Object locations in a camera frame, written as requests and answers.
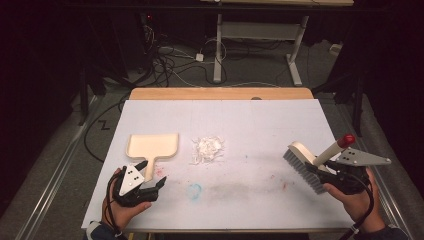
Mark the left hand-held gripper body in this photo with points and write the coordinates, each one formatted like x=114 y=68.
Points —
x=130 y=181

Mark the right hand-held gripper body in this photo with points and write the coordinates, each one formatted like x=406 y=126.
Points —
x=353 y=176

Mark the cream hand brush red tip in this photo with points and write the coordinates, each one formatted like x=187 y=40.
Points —
x=308 y=166

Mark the cream plastic dustpan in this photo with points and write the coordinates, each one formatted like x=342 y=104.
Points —
x=153 y=146

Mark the person's right hand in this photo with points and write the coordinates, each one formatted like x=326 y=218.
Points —
x=356 y=205

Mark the person's left hand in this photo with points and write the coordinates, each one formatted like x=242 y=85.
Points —
x=128 y=213

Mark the pile of white paper scraps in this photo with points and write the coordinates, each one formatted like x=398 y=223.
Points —
x=207 y=149

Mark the black stand leg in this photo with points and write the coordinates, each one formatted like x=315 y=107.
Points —
x=83 y=96
x=357 y=106

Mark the white table cover sheet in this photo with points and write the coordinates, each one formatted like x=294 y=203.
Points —
x=240 y=120

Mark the white power adapter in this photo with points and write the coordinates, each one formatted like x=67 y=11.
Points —
x=199 y=57

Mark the black power strip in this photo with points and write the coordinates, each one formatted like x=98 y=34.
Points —
x=147 y=36

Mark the silver floor rail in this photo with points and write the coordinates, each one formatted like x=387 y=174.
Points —
x=56 y=176

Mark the white metal desk frame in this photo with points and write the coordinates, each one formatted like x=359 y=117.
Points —
x=260 y=30

